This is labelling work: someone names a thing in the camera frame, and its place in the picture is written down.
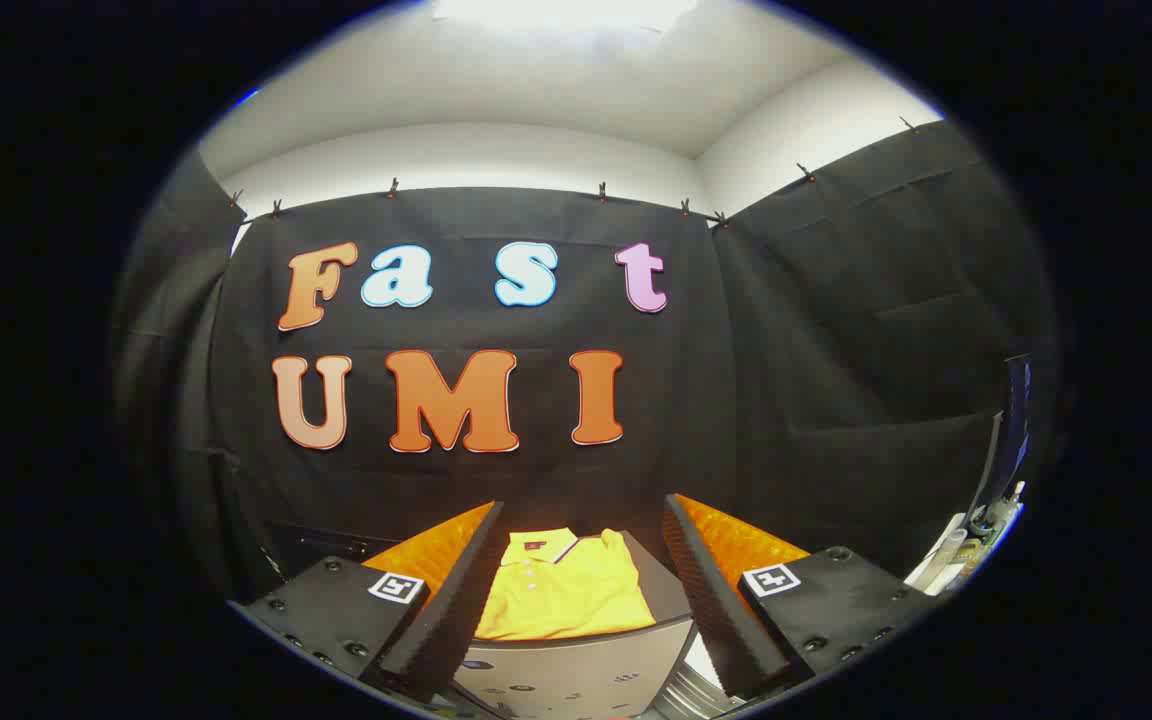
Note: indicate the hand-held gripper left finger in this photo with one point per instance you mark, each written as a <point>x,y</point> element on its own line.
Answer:
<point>456,600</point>

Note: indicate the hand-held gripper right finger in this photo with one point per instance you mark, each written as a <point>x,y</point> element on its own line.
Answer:
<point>706,600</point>

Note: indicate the yellow polo shirt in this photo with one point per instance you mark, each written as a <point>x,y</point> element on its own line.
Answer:
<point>566,590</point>

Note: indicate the silver ribbed object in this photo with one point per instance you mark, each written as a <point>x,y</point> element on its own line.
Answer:
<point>688,695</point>

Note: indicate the white tube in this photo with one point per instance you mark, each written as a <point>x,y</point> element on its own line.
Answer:
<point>941,555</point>

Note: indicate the row of black clips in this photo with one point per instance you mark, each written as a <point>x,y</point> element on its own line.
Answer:
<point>393,187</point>

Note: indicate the ceiling light panel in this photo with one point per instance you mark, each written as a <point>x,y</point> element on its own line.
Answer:
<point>566,12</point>

